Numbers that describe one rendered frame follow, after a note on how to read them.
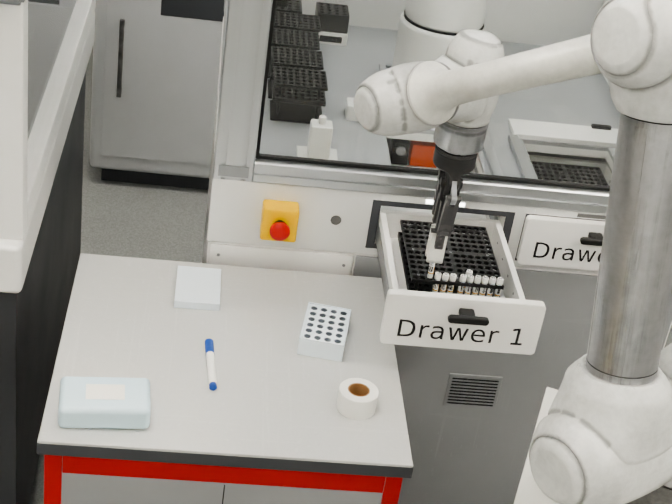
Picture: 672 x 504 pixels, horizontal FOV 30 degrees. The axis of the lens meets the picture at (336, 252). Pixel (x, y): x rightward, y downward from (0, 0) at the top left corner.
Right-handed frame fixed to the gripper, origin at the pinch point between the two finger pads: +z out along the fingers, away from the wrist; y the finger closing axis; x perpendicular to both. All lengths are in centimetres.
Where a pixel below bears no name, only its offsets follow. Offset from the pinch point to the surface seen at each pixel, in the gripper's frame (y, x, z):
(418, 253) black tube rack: 9.3, 1.1, 8.3
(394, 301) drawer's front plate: -10.9, 7.9, 6.2
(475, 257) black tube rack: 9.3, -10.2, 8.1
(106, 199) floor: 174, 75, 101
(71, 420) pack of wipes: -34, 62, 19
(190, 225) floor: 162, 46, 101
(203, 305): 3.5, 41.4, 20.7
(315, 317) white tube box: -1.0, 20.3, 18.1
